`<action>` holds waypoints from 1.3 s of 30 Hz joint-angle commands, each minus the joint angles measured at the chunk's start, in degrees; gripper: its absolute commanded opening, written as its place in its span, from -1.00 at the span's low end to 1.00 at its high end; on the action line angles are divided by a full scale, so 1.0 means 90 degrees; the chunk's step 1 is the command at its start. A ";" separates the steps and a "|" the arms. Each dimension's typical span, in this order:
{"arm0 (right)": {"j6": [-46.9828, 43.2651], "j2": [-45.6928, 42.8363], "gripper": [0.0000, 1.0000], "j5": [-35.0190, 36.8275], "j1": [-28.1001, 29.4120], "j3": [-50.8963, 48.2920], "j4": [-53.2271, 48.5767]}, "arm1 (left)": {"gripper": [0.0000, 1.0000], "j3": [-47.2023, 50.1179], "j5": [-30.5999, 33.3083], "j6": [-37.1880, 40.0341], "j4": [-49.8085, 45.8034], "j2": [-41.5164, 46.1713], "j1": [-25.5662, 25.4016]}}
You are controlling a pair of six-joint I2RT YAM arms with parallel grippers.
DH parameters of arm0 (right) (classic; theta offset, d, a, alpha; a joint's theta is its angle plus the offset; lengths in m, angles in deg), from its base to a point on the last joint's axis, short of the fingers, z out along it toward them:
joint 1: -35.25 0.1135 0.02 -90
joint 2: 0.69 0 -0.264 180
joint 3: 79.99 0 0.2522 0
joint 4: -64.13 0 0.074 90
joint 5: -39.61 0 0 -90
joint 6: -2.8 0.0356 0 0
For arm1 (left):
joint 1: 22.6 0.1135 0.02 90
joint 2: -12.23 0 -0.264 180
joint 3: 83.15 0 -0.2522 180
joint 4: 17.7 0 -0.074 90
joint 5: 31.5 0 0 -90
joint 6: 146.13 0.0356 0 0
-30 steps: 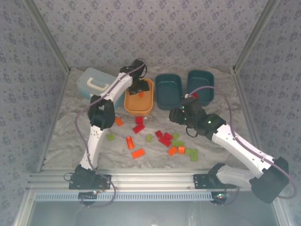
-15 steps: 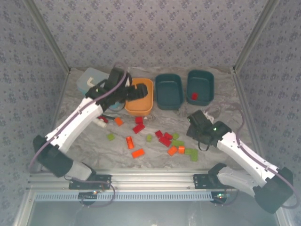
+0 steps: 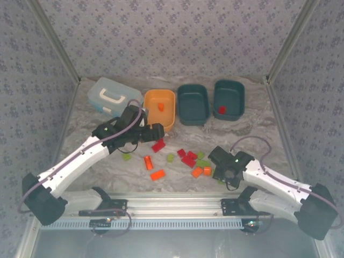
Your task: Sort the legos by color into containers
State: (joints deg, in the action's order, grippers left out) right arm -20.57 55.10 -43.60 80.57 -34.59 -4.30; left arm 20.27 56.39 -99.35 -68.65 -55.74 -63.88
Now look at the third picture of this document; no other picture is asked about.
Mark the small orange lego brick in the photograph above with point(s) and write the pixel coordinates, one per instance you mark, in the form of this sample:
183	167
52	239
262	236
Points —
207	171
160	107

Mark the long green lego brick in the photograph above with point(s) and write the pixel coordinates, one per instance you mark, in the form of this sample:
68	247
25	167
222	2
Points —
203	163

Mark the small green lego brick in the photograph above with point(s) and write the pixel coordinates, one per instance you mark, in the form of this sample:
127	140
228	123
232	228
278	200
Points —
126	157
221	182
170	158
201	155

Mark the long red lego brick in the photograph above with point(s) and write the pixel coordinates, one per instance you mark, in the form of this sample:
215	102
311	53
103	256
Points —
158	146
188	161

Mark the long orange lego brick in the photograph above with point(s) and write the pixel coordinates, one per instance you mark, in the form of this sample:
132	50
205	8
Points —
148	163
157	175

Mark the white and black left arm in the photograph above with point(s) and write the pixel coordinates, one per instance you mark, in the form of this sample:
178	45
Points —
75	164

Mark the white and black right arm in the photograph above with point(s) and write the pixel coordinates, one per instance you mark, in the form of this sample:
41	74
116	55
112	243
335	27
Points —
276	177

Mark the clear blue storage box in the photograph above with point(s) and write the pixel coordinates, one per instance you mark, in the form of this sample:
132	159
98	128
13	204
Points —
121	86

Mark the orange plastic container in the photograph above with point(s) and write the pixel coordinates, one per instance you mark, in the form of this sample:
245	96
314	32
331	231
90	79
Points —
168	118

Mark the dark teal plastic container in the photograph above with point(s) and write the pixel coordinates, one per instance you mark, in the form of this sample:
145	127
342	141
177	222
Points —
193	110
229	94

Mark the small circuit board with LED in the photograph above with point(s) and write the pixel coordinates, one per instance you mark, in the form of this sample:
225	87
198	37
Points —
100	223
251	223

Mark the aluminium table side rail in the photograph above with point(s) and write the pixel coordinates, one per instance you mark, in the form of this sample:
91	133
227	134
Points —
280	121
65	123

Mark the aluminium mounting rail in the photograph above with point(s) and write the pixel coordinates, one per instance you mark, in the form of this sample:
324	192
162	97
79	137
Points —
172	204

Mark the aluminium frame post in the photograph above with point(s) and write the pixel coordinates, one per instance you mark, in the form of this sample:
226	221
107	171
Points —
291	40
55	40

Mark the aluminium frame leg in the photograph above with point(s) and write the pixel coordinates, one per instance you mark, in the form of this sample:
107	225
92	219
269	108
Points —
321	250
27	239

